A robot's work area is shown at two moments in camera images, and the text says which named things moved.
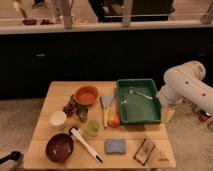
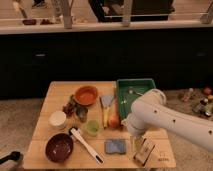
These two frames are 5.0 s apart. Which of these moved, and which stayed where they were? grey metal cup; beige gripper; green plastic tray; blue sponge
Moved: beige gripper
Stayed: green plastic tray; blue sponge; grey metal cup
